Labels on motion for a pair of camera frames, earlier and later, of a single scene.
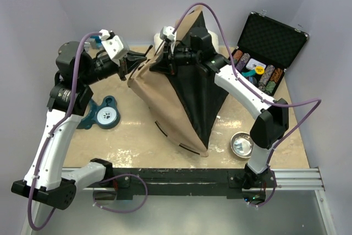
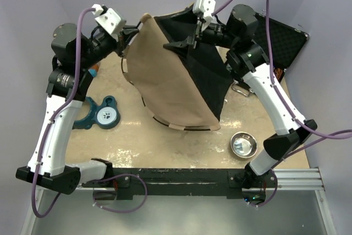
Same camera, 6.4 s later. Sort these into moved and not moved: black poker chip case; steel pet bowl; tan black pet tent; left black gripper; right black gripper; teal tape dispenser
Moved: left black gripper; right black gripper; tan black pet tent
Not moved: black poker chip case; steel pet bowl; teal tape dispenser
